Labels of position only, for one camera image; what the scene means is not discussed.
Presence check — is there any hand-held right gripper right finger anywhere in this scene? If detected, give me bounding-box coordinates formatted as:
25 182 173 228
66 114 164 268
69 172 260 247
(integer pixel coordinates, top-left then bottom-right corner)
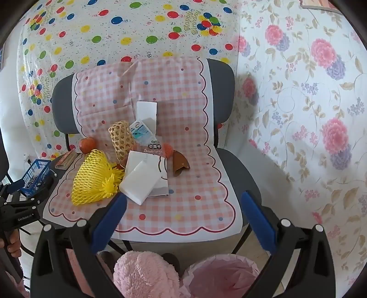
241 190 336 298

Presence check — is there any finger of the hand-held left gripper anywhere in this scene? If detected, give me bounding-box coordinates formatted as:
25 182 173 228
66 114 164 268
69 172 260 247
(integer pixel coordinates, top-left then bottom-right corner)
0 179 26 198
6 192 48 211

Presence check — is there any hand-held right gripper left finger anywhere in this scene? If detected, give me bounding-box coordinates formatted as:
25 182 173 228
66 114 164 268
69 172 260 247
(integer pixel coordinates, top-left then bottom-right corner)
30 193 128 298

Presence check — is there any white foam sheet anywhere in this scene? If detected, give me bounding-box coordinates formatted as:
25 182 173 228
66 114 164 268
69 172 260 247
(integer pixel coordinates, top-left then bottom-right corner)
119 160 162 205

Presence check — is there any yellow foam fruit net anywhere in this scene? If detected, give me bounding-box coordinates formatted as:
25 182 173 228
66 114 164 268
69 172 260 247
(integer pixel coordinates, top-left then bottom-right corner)
72 149 125 206

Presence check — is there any bin with pink liner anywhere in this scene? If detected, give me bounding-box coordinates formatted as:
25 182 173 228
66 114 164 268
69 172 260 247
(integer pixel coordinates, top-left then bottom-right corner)
182 255 263 298

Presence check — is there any white printed plastic bag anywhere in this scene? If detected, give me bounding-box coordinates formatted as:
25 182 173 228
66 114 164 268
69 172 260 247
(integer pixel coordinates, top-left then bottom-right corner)
126 150 170 198

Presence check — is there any dried fruit snack packet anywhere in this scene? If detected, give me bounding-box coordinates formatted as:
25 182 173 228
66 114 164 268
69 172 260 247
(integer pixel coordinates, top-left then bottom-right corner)
135 140 165 155

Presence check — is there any blue white packet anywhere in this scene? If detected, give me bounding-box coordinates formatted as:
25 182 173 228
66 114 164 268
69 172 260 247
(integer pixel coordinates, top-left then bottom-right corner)
129 120 154 145

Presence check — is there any person's left hand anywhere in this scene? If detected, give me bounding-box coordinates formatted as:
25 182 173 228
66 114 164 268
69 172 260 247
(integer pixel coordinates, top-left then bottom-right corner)
0 237 22 262

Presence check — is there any blue plastic basket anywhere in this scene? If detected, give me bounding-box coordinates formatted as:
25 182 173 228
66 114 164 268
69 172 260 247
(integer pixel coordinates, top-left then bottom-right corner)
19 159 50 198

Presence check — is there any black chair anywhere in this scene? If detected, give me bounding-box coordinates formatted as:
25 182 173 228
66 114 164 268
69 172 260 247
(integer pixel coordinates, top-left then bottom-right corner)
0 138 13 187

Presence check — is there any orange booklet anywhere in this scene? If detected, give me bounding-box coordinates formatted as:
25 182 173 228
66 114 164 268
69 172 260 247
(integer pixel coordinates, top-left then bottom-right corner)
54 151 78 169

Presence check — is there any pink checked cloth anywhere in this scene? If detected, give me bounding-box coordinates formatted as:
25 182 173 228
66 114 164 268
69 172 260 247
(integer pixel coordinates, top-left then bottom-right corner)
43 56 238 241

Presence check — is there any orange fruit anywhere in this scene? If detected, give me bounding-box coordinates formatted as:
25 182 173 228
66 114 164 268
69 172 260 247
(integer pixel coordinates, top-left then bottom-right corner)
79 138 97 154

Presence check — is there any grey upholstered chair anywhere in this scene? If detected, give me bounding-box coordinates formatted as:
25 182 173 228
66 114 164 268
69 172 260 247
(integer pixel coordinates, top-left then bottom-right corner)
52 57 263 255

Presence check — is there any balloon print sheet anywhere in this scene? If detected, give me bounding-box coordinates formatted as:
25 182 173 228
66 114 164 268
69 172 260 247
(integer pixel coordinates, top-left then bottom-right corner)
16 0 244 161

